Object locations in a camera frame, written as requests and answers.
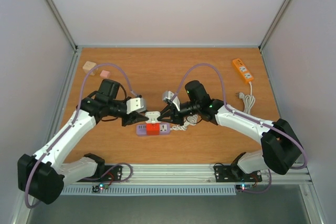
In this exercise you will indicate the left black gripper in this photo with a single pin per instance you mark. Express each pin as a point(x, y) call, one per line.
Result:
point(133, 119)

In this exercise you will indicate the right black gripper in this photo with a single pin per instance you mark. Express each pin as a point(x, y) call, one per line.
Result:
point(172, 116)

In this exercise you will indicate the white cube plug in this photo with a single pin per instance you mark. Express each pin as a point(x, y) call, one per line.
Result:
point(152, 117)

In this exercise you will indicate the purple power strip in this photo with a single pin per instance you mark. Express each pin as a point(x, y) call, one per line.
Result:
point(164, 129)

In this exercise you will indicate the red cube socket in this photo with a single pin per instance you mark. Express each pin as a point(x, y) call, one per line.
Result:
point(153, 129)

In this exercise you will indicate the pink plug adapter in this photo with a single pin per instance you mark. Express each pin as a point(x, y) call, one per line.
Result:
point(105, 74)

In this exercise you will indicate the beige cube socket adapter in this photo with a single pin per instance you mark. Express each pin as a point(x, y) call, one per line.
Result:
point(88, 65)

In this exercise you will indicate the orange power strip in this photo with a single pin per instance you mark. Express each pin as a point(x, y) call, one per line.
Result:
point(242, 70)

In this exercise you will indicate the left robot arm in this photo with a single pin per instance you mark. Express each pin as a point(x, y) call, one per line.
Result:
point(43, 175)

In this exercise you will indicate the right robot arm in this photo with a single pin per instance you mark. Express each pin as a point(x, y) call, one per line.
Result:
point(280, 147)

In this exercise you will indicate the left small circuit board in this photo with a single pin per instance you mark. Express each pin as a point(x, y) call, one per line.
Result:
point(100, 187)

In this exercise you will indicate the small circuit board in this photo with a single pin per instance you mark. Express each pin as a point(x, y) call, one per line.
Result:
point(100, 187)
point(244, 187)

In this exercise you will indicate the right small circuit board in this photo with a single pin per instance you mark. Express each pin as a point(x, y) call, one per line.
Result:
point(244, 187)

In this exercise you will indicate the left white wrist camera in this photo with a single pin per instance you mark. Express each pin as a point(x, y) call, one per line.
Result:
point(136, 105)

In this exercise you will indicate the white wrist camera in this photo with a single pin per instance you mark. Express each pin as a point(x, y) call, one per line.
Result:
point(172, 99)
point(136, 105)

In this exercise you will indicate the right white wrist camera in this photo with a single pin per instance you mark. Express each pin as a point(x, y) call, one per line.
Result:
point(172, 99)

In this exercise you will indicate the aluminium front rail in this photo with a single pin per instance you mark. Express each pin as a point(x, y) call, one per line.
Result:
point(197, 174)

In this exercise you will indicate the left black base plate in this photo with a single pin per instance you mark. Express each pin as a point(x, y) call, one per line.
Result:
point(113, 173)

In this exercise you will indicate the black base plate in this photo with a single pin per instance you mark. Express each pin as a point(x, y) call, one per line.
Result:
point(226, 173)
point(113, 173)

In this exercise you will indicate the blue slotted cable duct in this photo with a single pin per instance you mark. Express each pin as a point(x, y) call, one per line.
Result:
point(153, 190)

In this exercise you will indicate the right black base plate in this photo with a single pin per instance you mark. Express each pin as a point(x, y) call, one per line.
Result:
point(226, 173)

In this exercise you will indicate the left aluminium corner post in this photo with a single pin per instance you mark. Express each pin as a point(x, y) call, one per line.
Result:
point(55, 12)

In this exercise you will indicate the aluminium corner post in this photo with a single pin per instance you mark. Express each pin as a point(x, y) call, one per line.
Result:
point(275, 22)
point(55, 12)

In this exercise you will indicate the right aluminium corner post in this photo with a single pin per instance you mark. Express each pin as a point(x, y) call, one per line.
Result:
point(275, 22)

